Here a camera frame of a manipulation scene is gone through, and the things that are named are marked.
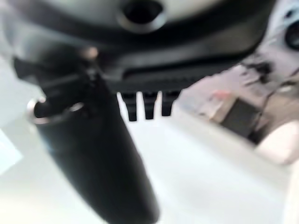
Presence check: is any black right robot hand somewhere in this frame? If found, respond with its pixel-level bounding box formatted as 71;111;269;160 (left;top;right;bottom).
0;0;278;224

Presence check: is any white bed sheet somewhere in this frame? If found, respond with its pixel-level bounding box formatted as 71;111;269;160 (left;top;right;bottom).
0;58;292;224

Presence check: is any brown cardboard box red label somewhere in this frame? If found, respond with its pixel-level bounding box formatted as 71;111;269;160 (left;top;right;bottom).
205;89;238;122

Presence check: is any dark grey box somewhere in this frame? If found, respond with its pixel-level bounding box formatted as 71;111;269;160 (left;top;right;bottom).
221;98;263;143

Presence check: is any white pillow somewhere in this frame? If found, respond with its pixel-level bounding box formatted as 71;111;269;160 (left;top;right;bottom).
254;120;299;165

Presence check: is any silver robot body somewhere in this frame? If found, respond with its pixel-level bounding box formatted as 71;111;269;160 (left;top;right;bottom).
256;0;299;56

